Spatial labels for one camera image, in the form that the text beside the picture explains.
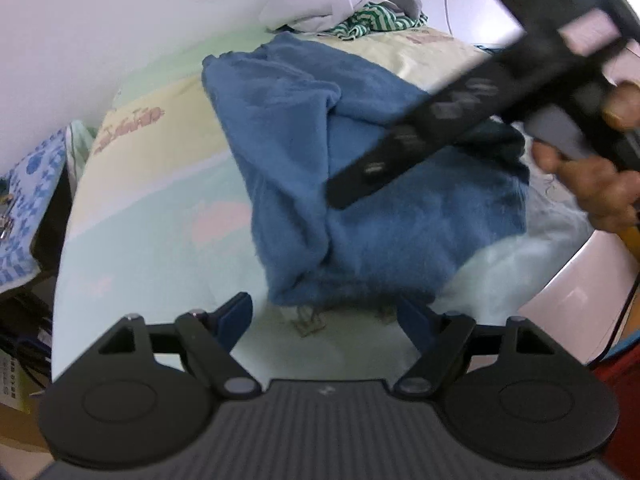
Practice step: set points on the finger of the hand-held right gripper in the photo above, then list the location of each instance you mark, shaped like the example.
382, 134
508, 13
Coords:
380, 160

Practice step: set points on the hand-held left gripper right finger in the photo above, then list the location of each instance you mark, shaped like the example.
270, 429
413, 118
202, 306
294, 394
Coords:
415, 320

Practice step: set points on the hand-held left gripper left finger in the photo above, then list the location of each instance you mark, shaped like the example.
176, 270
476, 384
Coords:
235, 317

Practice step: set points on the blue sweater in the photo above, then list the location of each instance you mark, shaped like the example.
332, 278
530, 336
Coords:
400, 225

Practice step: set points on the person's right hand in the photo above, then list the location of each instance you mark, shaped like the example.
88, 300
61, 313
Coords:
600, 190

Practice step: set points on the small blue object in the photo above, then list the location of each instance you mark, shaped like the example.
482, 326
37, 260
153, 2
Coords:
490, 49

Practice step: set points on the pastel printed blanket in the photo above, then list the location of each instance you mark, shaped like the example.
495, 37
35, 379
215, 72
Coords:
160, 220

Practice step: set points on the green striped garment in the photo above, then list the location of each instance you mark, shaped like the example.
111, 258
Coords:
380, 20

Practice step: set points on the grey garment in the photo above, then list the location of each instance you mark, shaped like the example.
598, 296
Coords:
407, 0

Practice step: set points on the white garment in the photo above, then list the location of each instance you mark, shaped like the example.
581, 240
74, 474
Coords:
315, 5

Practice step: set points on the red cloth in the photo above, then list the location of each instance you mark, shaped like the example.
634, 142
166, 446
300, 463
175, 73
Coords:
622, 410

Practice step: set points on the pale green cloth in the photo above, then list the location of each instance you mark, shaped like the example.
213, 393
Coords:
80, 150

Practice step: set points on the cardboard box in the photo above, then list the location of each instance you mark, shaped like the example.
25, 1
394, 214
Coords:
20, 410

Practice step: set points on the blue patterned cloth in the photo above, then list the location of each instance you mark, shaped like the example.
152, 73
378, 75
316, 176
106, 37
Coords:
30, 200

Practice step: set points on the metal clutter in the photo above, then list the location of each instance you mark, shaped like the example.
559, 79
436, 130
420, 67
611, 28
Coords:
6, 220

